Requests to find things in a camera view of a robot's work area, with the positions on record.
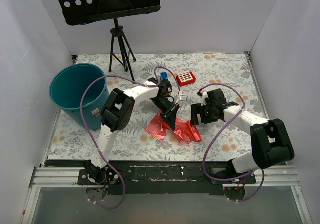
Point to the black music stand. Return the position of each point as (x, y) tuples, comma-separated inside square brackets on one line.
[(83, 12)]

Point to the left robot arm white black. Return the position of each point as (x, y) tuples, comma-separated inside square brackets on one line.
[(116, 114)]

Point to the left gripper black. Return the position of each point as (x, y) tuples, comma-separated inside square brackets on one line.
[(170, 111)]

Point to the teal plastic trash bin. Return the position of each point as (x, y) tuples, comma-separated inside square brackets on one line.
[(67, 88)]

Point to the red window toy brick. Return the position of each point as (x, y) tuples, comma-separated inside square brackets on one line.
[(186, 79)]

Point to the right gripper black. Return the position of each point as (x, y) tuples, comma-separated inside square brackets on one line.
[(197, 113)]

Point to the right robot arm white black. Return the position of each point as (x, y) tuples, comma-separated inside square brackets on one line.
[(270, 141)]

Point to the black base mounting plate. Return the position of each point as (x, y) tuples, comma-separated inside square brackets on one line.
[(160, 177)]

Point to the colourful toy brick car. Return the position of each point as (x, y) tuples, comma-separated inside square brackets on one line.
[(164, 76)]

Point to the red plastic trash bag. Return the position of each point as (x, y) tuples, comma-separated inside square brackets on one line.
[(183, 132)]

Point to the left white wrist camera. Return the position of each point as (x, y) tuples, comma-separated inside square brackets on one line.
[(180, 97)]

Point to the aluminium frame rail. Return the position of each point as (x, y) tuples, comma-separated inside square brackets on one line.
[(283, 175)]

